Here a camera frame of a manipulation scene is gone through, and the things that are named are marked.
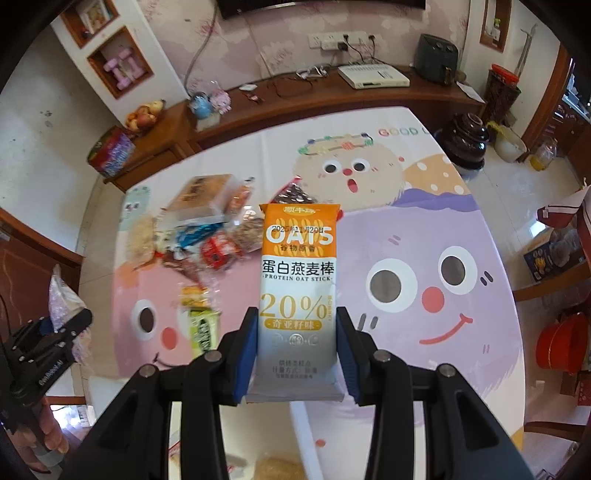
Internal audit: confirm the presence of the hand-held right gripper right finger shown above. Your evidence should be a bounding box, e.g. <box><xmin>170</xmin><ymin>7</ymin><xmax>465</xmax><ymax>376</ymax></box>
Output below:
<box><xmin>336</xmin><ymin>307</ymin><xmax>536</xmax><ymax>480</ymax></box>

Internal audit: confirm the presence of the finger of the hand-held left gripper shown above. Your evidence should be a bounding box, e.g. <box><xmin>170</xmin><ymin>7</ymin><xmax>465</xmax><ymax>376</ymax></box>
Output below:
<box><xmin>54</xmin><ymin>308</ymin><xmax>94</xmax><ymax>341</ymax></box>
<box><xmin>11</xmin><ymin>318</ymin><xmax>56</xmax><ymax>349</ymax></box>

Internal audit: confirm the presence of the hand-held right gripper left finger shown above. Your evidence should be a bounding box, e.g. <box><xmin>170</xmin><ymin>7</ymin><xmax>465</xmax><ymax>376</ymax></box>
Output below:
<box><xmin>60</xmin><ymin>307</ymin><xmax>259</xmax><ymax>480</ymax></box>

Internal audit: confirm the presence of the orange white oat bar packet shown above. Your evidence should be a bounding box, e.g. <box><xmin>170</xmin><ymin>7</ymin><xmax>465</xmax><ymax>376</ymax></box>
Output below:
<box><xmin>245</xmin><ymin>202</ymin><xmax>347</xmax><ymax>404</ymax></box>

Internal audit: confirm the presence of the person's left hand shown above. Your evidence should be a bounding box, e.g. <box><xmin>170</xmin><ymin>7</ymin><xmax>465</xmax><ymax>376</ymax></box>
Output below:
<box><xmin>39</xmin><ymin>397</ymin><xmax>70</xmax><ymax>455</ymax></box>

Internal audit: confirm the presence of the clear pinkish plastic bag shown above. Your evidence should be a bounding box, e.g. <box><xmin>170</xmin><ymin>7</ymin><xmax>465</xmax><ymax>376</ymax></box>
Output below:
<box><xmin>48</xmin><ymin>264</ymin><xmax>89</xmax><ymax>365</ymax></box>

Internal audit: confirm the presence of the green snack packet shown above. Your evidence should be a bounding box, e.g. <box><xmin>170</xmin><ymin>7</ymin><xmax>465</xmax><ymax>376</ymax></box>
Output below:
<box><xmin>186</xmin><ymin>307</ymin><xmax>221</xmax><ymax>359</ymax></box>

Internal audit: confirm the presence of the brown wooden door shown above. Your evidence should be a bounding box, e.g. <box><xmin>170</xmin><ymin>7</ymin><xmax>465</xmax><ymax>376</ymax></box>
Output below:
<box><xmin>0</xmin><ymin>208</ymin><xmax>85</xmax><ymax>324</ymax></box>

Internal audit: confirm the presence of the yellow wrapped candy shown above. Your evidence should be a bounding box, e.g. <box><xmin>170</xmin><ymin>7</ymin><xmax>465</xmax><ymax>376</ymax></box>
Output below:
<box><xmin>181</xmin><ymin>286</ymin><xmax>209</xmax><ymax>307</ymax></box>

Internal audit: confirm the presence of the red snack packet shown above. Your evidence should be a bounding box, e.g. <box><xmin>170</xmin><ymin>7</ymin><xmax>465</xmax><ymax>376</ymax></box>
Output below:
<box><xmin>202</xmin><ymin>233</ymin><xmax>243</xmax><ymax>271</ymax></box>

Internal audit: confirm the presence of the pale floss cake packet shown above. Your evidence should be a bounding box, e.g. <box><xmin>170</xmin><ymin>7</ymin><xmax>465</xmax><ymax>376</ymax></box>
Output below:
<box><xmin>126</xmin><ymin>216</ymin><xmax>157</xmax><ymax>259</ymax></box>

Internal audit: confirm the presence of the reddish brown snack packet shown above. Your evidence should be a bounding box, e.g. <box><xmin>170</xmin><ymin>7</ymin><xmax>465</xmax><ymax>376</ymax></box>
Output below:
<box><xmin>161</xmin><ymin>251</ymin><xmax>206</xmax><ymax>283</ymax></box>

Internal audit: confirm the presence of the pale round cake packet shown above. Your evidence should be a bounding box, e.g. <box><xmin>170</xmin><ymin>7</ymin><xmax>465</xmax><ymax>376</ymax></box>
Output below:
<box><xmin>255</xmin><ymin>456</ymin><xmax>306</xmax><ymax>480</ymax></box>

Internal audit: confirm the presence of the clear nut snack packet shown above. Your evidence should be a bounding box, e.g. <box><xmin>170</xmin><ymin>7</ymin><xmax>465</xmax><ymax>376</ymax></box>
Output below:
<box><xmin>230</xmin><ymin>216</ymin><xmax>265</xmax><ymax>254</ymax></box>

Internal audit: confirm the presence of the blue snack packet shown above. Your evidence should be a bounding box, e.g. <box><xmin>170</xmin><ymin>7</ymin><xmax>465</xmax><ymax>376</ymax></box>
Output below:
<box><xmin>177</xmin><ymin>225</ymin><xmax>219</xmax><ymax>251</ymax></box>

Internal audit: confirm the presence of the cartoon printed tablecloth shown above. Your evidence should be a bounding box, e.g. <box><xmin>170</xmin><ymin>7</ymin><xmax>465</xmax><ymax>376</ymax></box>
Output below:
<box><xmin>108</xmin><ymin>106</ymin><xmax>529</xmax><ymax>480</ymax></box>

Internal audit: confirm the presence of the orange sausage snack packet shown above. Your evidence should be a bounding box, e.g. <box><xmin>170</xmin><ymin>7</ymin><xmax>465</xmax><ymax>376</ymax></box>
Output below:
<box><xmin>225</xmin><ymin>175</ymin><xmax>257</xmax><ymax>215</ymax></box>

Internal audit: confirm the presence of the dark brown snack packet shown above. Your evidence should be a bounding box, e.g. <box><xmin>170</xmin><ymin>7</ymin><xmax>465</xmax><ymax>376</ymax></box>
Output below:
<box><xmin>270</xmin><ymin>181</ymin><xmax>319</xmax><ymax>206</ymax></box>

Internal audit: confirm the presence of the brown label biscuit pack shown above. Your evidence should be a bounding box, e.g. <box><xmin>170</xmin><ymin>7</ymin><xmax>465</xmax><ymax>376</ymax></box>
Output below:
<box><xmin>165</xmin><ymin>174</ymin><xmax>234</xmax><ymax>219</ymax></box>

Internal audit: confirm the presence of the round printed cookie tin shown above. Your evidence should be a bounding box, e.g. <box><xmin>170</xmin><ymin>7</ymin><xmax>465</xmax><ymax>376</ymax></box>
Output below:
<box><xmin>88</xmin><ymin>127</ymin><xmax>136</xmax><ymax>177</ymax></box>

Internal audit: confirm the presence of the wooden drawer cabinet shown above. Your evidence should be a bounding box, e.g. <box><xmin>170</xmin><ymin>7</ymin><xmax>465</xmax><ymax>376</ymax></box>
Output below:
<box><xmin>104</xmin><ymin>99</ymin><xmax>204</xmax><ymax>192</ymax></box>

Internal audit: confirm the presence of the red plastic basin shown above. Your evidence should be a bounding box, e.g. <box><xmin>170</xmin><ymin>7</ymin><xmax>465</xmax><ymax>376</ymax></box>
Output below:
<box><xmin>538</xmin><ymin>314</ymin><xmax>590</xmax><ymax>374</ymax></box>

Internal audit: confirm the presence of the bowl of fruit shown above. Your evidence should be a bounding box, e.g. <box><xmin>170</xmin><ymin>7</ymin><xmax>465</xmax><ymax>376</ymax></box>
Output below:
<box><xmin>126</xmin><ymin>99</ymin><xmax>166</xmax><ymax>134</ymax></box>

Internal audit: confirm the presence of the blue printed cardboard box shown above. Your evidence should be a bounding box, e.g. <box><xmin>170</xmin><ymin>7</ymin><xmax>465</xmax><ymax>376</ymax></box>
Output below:
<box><xmin>523</xmin><ymin>228</ymin><xmax>579</xmax><ymax>282</ymax></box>

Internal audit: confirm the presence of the dark ceramic jar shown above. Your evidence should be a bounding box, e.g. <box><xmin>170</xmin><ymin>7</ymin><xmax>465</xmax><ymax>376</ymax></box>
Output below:
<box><xmin>442</xmin><ymin>112</ymin><xmax>490</xmax><ymax>171</ymax></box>

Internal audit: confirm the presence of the pink dumbbell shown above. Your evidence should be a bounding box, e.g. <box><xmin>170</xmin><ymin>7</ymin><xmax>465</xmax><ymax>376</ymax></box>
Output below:
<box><xmin>115</xmin><ymin>65</ymin><xmax>140</xmax><ymax>89</ymax></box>
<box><xmin>104</xmin><ymin>50</ymin><xmax>136</xmax><ymax>72</ymax></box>

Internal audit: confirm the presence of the long wooden television stand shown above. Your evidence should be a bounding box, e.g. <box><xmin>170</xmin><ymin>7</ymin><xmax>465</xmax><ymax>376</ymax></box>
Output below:
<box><xmin>185</xmin><ymin>65</ymin><xmax>486</xmax><ymax>151</ymax></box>

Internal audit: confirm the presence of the red white bag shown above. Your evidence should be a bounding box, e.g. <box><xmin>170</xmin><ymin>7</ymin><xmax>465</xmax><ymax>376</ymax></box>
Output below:
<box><xmin>538</xmin><ymin>185</ymin><xmax>591</xmax><ymax>229</ymax></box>

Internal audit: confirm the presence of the yellow oil bottle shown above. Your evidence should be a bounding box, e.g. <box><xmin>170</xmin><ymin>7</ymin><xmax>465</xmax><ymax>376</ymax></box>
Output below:
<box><xmin>530</xmin><ymin>138</ymin><xmax>558</xmax><ymax>172</ymax></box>

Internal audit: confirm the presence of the white set-top box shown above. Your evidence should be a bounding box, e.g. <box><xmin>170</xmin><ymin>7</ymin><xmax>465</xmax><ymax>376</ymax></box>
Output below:
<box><xmin>337</xmin><ymin>64</ymin><xmax>411</xmax><ymax>90</ymax></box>

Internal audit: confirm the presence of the white paper sheet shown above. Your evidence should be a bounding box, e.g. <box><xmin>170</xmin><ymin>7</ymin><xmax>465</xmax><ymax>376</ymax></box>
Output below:
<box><xmin>457</xmin><ymin>82</ymin><xmax>486</xmax><ymax>103</ymax></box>

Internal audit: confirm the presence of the tall patterned red-lid container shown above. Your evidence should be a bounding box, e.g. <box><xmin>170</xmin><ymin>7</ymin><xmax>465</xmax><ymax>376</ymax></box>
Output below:
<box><xmin>484</xmin><ymin>64</ymin><xmax>522</xmax><ymax>128</ymax></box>

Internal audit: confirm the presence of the dark green air fryer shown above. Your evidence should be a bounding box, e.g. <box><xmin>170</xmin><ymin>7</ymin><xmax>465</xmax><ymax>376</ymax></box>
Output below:
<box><xmin>418</xmin><ymin>33</ymin><xmax>459</xmax><ymax>84</ymax></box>

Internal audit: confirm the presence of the metal mop pole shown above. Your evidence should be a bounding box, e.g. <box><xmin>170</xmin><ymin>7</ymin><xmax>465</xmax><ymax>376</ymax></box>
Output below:
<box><xmin>514</xmin><ymin>23</ymin><xmax>539</xmax><ymax>80</ymax></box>

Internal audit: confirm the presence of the wooden framed wall niche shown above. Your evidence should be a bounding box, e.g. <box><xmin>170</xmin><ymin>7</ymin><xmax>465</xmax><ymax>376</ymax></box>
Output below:
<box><xmin>87</xmin><ymin>27</ymin><xmax>154</xmax><ymax>99</ymax></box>

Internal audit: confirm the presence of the black looped cable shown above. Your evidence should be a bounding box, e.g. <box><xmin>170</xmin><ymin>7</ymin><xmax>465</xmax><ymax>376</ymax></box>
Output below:
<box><xmin>269</xmin><ymin>76</ymin><xmax>306</xmax><ymax>99</ymax></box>

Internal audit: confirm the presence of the grey television cable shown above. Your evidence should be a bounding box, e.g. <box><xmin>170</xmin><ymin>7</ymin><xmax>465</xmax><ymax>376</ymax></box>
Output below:
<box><xmin>185</xmin><ymin>9</ymin><xmax>223</xmax><ymax>100</ymax></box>

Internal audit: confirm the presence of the upper wooden wall niche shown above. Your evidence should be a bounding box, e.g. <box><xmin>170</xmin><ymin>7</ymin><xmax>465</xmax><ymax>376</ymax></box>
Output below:
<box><xmin>60</xmin><ymin>0</ymin><xmax>122</xmax><ymax>49</ymax></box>

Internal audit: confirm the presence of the white wall socket row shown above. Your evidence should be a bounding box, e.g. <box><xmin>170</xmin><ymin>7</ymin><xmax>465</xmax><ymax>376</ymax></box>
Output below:
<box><xmin>309</xmin><ymin>30</ymin><xmax>371</xmax><ymax>51</ymax></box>

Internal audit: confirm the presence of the narrow wooden wall niche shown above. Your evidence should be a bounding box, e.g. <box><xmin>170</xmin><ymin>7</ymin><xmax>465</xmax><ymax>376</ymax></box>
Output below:
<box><xmin>480</xmin><ymin>0</ymin><xmax>513</xmax><ymax>51</ymax></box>

